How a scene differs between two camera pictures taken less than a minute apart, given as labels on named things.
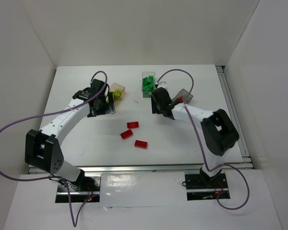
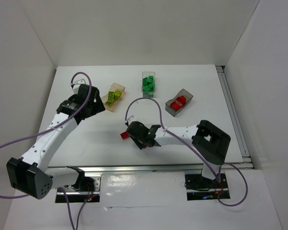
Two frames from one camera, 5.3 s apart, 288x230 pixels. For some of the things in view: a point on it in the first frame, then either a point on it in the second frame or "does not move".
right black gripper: (154, 105) -> (131, 131)
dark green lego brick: (147, 88) does not move
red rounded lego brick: (126, 134) does not move
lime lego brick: (116, 94) does not move
